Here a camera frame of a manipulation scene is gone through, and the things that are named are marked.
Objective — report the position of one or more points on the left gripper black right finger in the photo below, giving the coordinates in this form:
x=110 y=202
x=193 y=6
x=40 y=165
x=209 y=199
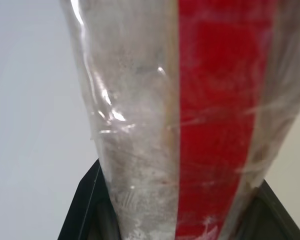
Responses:
x=270 y=220

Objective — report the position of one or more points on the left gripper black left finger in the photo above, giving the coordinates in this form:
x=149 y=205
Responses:
x=87 y=212

